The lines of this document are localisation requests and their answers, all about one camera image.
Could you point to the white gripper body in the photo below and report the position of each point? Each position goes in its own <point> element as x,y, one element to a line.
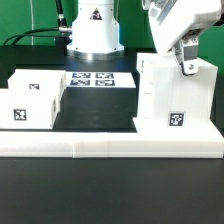
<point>171,20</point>

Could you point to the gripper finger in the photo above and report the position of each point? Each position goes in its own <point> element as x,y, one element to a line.
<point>185,53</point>

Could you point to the white drawer cabinet box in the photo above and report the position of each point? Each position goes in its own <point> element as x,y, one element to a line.
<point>170,100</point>

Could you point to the white front drawer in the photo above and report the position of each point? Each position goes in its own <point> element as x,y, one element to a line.
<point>27,110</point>

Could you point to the white drawer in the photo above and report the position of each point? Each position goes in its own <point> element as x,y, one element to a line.
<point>27,110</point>
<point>41,80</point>

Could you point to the white rear drawer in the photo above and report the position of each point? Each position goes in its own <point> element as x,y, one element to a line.
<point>41,80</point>

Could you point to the white fiducial marker sheet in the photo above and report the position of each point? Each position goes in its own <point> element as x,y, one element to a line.
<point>100,80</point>

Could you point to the white L-shaped fence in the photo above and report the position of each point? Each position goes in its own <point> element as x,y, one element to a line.
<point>163,144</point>

